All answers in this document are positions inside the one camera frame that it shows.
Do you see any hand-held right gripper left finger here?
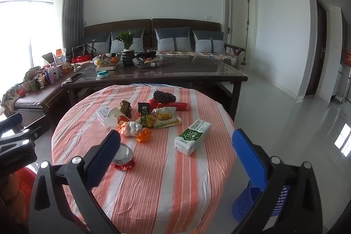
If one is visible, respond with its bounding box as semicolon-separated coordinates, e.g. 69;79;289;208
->
29;130;122;234

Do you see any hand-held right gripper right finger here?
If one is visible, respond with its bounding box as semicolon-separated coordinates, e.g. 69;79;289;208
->
232;128;324;234

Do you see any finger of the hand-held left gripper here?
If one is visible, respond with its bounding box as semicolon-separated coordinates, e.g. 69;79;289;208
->
16;115;48;147
0;113;23;131

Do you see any silver orange snack bag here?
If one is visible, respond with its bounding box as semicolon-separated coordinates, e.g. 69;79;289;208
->
118;121;143;138

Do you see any white red paper box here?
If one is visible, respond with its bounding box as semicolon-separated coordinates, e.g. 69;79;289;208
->
96;106;132;127

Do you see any orange plastic wrapper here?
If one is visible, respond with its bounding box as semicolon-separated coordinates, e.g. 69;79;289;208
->
136;130;152;143

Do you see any blue plastic waste basket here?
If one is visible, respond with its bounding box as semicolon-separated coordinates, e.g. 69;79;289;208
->
232;180;291;221

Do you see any brown gold foil wrapper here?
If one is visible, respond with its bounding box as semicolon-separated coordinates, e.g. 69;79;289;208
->
120;100;132;118

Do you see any green yellow snack packet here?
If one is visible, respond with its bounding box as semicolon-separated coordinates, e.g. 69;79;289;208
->
137;102;152;128

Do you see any white green milk carton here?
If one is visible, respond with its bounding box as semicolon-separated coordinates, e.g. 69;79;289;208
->
175;119;211;156

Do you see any yellow pastry packet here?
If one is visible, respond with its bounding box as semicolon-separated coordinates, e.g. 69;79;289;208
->
152;107;182;129

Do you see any black knitted bundle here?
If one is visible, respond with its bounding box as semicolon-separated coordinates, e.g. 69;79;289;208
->
153;91;176;103

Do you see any red sausage packet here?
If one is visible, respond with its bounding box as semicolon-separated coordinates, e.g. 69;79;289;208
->
158;102;190;112

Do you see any floral cloth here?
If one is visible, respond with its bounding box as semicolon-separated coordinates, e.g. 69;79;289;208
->
1;86;20;116

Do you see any red rug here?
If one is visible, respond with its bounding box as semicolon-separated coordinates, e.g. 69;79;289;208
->
12;168;37;223

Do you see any row of small bottles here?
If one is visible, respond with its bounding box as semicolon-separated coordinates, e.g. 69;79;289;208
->
41;63;73;86

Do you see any black phone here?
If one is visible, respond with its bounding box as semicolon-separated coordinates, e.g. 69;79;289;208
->
63;73;84;84

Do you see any orange white striped tablecloth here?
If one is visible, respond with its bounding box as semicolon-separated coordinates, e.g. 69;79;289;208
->
52;83;239;234

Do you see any white book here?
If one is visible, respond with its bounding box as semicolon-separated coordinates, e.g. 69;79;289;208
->
95;63;120;72

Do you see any black handbag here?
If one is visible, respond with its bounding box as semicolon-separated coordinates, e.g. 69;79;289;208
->
73;42;96;57

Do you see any glass fruit bowl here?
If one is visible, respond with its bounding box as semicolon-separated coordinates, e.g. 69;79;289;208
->
92;54;122;68

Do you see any green plant in black pot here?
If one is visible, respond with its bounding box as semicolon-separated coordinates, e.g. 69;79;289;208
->
116;30;137;67

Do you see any grey two-tone pillow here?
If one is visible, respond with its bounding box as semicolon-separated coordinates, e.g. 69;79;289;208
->
87;32;111;55
154;26;192;52
193;30;226;54
110;28;145;54

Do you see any glass snack tray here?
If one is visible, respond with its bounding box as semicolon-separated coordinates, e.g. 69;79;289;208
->
132;54;176;69

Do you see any dark wooden coffee table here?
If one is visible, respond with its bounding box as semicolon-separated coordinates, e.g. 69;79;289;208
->
62;54;249;121

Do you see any floral sofa blanket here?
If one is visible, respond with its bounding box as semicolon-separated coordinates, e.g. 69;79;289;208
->
156;50;242;68

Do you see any grey curtain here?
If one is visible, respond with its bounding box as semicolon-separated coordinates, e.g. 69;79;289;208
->
62;0;87;49

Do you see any brown door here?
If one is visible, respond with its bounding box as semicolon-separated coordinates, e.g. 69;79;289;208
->
306;0;328;96

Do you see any white door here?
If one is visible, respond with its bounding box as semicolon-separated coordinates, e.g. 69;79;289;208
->
225;0;233;44

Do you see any brown wooden sofa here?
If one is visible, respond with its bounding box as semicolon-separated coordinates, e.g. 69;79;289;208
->
82;18;244;70

